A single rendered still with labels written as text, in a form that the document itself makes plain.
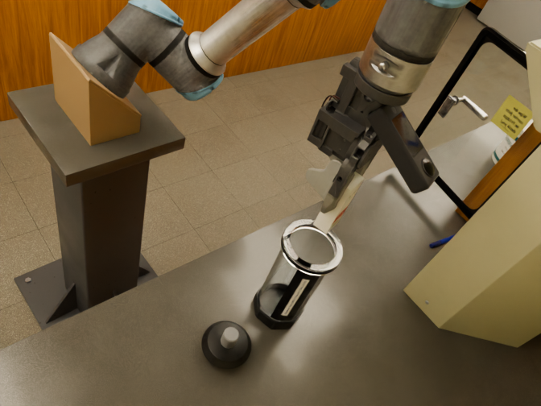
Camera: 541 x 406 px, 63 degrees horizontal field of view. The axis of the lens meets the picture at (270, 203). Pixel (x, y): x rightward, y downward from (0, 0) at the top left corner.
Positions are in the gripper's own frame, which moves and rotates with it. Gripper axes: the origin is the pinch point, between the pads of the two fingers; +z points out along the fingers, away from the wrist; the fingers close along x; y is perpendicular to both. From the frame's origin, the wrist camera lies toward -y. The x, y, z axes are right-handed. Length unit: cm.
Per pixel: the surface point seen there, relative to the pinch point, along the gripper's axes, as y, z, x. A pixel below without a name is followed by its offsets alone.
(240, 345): 0.4, 30.6, 12.9
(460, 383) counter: -37, 35, -15
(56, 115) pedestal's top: 73, 33, -2
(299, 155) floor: 66, 127, -156
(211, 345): 4.1, 30.6, 16.5
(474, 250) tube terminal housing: -22.9, 12.6, -25.2
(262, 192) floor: 62, 127, -111
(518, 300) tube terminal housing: -35.6, 18.3, -27.6
